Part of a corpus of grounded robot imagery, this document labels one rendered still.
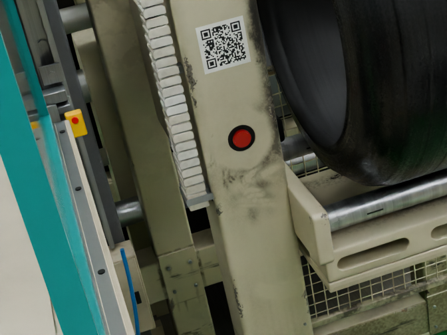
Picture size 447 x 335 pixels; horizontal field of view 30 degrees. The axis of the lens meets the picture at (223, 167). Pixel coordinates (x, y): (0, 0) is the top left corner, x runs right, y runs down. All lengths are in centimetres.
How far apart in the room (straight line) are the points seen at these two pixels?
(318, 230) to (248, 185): 14
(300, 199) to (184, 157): 20
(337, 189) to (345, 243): 29
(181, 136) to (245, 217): 19
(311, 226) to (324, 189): 35
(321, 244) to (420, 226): 18
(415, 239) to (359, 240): 10
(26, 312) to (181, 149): 69
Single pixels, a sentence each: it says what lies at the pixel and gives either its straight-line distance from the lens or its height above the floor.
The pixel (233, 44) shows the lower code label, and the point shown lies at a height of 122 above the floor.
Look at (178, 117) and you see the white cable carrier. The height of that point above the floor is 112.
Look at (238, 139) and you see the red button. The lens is 133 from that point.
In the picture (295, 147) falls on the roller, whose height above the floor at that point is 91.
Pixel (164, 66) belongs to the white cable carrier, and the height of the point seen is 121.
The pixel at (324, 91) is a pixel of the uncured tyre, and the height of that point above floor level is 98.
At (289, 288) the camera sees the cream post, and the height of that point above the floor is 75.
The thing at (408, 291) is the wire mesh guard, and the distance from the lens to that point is 218.
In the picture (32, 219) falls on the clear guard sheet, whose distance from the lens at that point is 44.
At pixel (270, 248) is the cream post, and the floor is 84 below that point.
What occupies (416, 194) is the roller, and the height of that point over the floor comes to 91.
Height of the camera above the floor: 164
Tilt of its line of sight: 27 degrees down
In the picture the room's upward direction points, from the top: 12 degrees counter-clockwise
